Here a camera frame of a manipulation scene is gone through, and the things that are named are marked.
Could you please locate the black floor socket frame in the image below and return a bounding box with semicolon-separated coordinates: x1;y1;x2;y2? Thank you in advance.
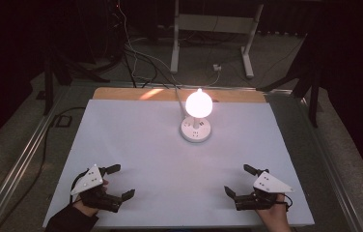
51;114;73;129

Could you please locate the white metal desk frame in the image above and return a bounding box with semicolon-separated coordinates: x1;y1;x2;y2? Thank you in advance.
169;0;265;80

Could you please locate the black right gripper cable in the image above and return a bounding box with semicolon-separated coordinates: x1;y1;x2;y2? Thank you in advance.
278;192;294;213

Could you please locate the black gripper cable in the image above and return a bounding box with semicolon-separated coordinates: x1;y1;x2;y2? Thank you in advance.
70;169;90;205
278;192;294;213

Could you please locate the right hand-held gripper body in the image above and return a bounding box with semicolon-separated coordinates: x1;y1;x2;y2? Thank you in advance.
234;170;295;212

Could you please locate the white power cable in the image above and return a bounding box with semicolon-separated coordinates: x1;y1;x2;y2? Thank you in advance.
173;86;187;121

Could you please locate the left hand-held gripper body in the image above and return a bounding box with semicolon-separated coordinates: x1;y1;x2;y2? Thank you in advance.
70;163;123;214

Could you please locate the glowing round light bulb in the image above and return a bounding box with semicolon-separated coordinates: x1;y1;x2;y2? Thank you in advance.
184;87;214;119

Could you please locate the black metal stand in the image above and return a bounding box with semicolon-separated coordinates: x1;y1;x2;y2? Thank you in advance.
42;44;111;116
256;30;321;129

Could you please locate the bundle of floor cables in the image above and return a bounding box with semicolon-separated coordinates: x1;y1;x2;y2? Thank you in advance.
113;0;183;90

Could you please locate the wooden table board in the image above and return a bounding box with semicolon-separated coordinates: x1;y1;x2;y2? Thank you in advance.
92;86;267;104

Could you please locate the person's right hand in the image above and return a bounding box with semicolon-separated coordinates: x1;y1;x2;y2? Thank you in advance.
255;193;293;232

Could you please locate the person's left hand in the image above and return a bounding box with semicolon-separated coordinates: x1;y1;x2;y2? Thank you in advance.
72;179;110;218

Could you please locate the white table mat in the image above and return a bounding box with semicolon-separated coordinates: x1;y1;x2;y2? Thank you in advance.
42;99;316;229

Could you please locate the aluminium floor rail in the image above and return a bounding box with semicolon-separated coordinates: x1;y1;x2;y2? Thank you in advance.
0;84;71;232
296;96;363;232

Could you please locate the black floor cable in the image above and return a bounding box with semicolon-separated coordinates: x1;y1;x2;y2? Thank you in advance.
0;106;88;228

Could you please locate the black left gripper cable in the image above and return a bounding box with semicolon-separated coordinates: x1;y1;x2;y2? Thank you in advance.
70;169;90;205

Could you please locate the white round power socket base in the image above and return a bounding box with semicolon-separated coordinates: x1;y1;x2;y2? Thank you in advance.
180;115;212;144

